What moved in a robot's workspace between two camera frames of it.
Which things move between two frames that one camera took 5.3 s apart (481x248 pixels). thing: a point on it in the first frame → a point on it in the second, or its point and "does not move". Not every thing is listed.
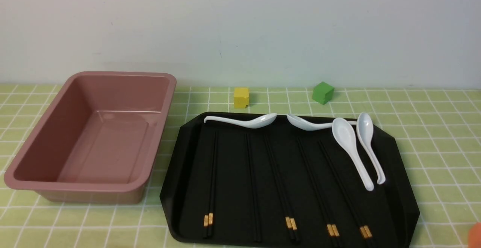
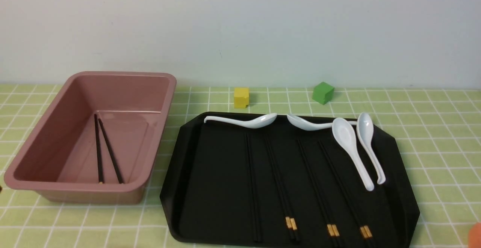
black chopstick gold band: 206,209 → 99,170
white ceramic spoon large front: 345,133 does not move
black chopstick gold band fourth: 293,225 does not move
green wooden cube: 322,93 does not move
